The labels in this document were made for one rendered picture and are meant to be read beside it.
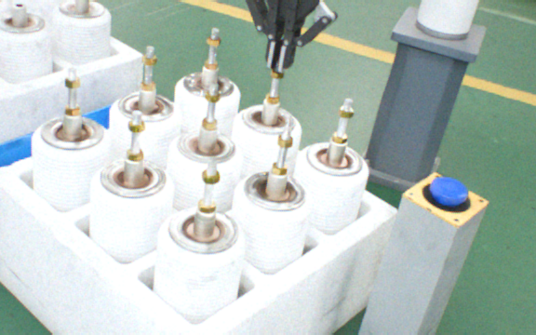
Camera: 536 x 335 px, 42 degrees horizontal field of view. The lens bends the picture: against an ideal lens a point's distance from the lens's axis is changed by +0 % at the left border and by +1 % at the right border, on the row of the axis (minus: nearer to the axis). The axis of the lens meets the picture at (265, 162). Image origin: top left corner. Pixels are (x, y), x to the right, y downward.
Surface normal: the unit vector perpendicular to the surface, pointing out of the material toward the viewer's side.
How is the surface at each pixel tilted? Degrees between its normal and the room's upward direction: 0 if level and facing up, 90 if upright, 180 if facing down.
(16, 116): 90
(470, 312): 0
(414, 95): 90
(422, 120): 90
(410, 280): 90
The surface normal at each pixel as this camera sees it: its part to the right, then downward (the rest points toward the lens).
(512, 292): 0.15, -0.83
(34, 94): 0.75, 0.45
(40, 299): -0.66, 0.33
